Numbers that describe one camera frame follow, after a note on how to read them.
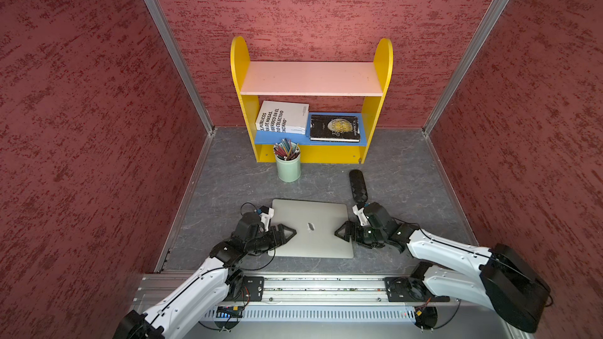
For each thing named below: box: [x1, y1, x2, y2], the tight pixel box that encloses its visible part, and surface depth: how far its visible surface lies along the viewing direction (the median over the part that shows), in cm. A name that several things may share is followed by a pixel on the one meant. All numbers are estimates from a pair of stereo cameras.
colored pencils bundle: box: [273, 138, 301, 161], surface depth 96 cm
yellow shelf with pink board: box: [230, 36, 394, 165], surface depth 85 cm
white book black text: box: [255, 100, 310, 135], surface depth 102 cm
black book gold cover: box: [309, 114, 362, 143], surface depth 102 cm
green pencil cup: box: [276, 153, 302, 183], surface depth 99 cm
